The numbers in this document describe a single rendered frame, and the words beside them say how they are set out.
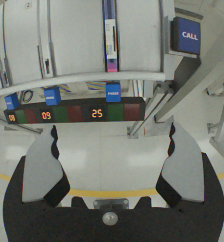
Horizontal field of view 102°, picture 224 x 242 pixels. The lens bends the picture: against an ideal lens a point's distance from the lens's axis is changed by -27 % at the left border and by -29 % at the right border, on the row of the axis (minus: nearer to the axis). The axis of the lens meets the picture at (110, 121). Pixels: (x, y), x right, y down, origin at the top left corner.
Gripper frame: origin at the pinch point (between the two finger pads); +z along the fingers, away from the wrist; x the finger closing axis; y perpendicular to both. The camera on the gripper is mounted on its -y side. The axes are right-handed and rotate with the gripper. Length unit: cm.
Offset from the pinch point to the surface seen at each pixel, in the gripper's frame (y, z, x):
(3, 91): -3.0, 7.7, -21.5
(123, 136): 47, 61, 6
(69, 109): 3.4, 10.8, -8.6
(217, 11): -56, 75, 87
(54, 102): 0.9, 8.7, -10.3
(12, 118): 4.8, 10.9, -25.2
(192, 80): 1.3, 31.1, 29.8
